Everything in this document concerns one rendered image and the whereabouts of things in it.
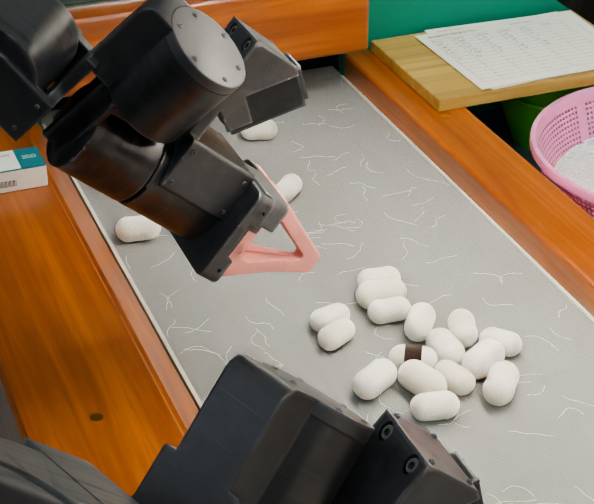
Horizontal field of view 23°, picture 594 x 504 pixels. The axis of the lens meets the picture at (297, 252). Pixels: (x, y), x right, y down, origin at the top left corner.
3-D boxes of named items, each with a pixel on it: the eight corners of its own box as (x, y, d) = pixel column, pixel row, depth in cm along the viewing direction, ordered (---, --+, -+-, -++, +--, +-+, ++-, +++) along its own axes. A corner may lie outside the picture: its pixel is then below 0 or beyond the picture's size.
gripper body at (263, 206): (229, 139, 98) (144, 86, 94) (283, 208, 90) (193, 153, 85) (172, 214, 99) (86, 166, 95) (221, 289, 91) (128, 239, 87)
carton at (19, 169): (-26, 198, 116) (-29, 176, 115) (-34, 179, 119) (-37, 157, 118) (48, 185, 118) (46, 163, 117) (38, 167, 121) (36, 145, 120)
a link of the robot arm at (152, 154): (191, 99, 90) (104, 44, 87) (195, 165, 87) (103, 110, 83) (120, 159, 94) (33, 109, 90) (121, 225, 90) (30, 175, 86)
